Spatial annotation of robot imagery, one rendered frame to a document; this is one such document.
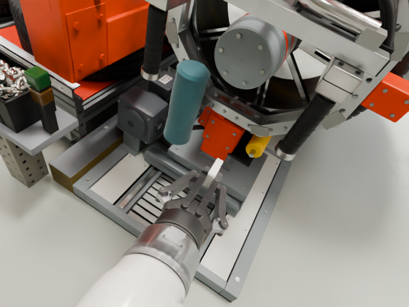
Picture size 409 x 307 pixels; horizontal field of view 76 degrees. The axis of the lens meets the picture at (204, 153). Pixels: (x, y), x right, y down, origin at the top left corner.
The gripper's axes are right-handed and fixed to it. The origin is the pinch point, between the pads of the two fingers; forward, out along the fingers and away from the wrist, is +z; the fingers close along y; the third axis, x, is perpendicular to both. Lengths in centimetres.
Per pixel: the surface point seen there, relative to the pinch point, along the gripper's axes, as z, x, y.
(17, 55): 37, 21, 91
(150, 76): 7.7, -9.1, 21.8
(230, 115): 32.3, 0.5, 4.2
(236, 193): 47, 37, -12
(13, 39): 58, 27, 118
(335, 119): 25.8, -14.0, -20.6
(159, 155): 52, 42, 27
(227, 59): 12.0, -18.5, 8.3
